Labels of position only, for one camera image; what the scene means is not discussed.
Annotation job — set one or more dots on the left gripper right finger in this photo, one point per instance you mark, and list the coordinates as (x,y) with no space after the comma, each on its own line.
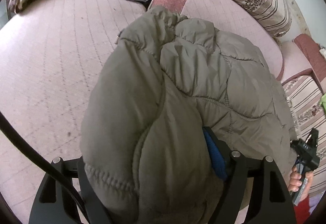
(270,201)

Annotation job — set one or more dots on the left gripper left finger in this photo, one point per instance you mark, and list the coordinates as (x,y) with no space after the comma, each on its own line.
(64,194)

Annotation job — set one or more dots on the olive quilted puffer jacket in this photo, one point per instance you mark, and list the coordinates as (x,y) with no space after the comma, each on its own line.
(169,76)

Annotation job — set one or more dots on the red sleeve forearm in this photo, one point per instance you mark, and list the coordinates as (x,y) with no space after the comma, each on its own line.
(302,211)

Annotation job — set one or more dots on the right hand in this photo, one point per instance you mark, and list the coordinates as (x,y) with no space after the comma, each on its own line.
(295,180)

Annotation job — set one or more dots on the purple dotted cloth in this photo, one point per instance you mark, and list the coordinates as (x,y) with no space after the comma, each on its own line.
(314,201)

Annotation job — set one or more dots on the light green blanket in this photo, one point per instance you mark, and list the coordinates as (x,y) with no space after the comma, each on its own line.
(322,102)

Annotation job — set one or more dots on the striped floral side cushion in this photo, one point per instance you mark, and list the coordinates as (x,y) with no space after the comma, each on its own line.
(304,96)

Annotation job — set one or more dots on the pink red bolster cushion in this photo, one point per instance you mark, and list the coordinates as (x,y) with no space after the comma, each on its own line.
(231,17)

